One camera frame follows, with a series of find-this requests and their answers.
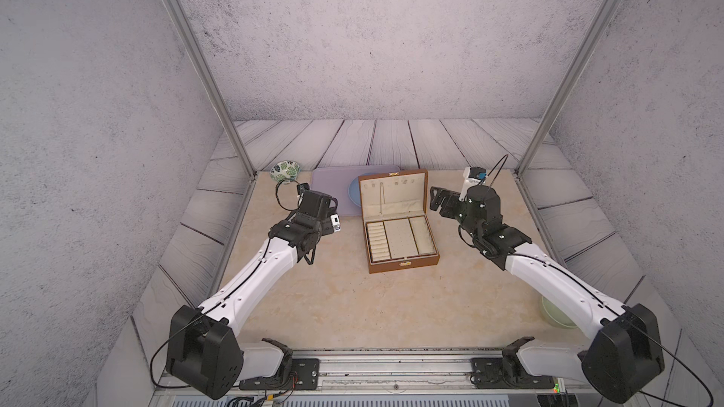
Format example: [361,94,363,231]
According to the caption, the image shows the pale green bowl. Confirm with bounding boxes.
[539,297,577,330]

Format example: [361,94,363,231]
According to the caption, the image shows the green leaf pattern bowl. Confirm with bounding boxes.
[270,160,301,184]

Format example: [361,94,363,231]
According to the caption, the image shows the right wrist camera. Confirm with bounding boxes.
[459,167,488,202]

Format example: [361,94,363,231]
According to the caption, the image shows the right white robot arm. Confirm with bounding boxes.
[430,184,674,403]

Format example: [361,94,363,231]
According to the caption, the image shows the left aluminium frame post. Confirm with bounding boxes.
[162,0,256,177]

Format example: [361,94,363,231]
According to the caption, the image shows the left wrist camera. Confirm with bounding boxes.
[330,214,341,233]

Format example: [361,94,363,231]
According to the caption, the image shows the aluminium mounting rail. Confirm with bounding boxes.
[148,349,652,407]

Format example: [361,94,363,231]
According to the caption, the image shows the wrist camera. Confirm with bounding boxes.
[459,167,488,202]
[330,214,341,233]

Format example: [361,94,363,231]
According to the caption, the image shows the brown wooden jewelry box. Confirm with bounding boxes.
[359,170,440,274]

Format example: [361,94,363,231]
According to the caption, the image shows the blue plate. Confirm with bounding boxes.
[348,177,361,207]

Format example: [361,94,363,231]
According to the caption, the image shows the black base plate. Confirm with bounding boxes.
[471,357,556,390]
[239,358,321,392]

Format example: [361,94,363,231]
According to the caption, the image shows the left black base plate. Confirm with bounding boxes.
[239,358,321,392]

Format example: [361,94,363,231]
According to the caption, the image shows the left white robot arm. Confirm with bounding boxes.
[160,183,341,399]

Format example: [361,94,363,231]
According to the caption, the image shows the lilac plastic tray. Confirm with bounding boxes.
[311,165,400,217]

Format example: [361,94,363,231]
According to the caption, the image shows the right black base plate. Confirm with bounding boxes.
[471,357,556,390]

